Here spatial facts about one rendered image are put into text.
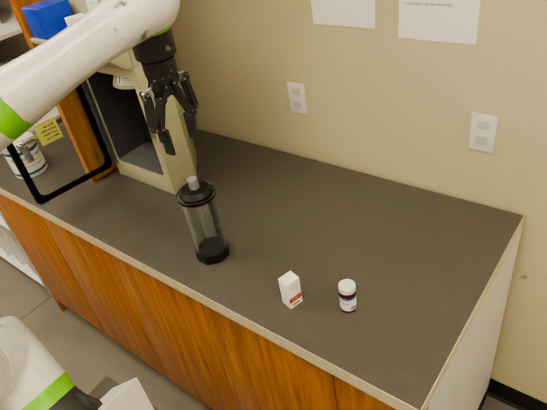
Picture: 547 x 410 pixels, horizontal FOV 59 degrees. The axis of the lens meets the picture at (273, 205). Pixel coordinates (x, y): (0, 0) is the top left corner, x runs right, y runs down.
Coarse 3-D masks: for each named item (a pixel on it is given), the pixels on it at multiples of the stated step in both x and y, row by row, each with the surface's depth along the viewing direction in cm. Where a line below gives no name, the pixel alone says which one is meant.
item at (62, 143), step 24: (72, 96) 164; (48, 120) 161; (72, 120) 167; (24, 144) 159; (48, 144) 164; (72, 144) 170; (96, 144) 176; (48, 168) 167; (72, 168) 173; (48, 192) 170
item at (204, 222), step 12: (192, 204) 126; (204, 204) 127; (216, 204) 133; (192, 216) 130; (204, 216) 130; (216, 216) 133; (192, 228) 133; (204, 228) 132; (216, 228) 134; (204, 240) 135; (216, 240) 136; (204, 252) 138; (216, 252) 138
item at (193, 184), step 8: (192, 176) 129; (192, 184) 127; (200, 184) 130; (208, 184) 130; (184, 192) 128; (192, 192) 128; (200, 192) 127; (208, 192) 128; (184, 200) 128; (192, 200) 127
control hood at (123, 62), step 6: (36, 42) 148; (42, 42) 145; (126, 54) 140; (114, 60) 138; (120, 60) 139; (126, 60) 141; (108, 66) 145; (114, 66) 141; (120, 66) 140; (126, 66) 141; (132, 66) 143
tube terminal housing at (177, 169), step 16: (80, 0) 141; (144, 80) 148; (144, 112) 154; (176, 112) 161; (176, 128) 163; (112, 144) 179; (160, 144) 160; (176, 144) 165; (192, 144) 185; (160, 160) 164; (176, 160) 167; (192, 160) 175; (128, 176) 186; (144, 176) 178; (160, 176) 170; (176, 176) 169; (176, 192) 171
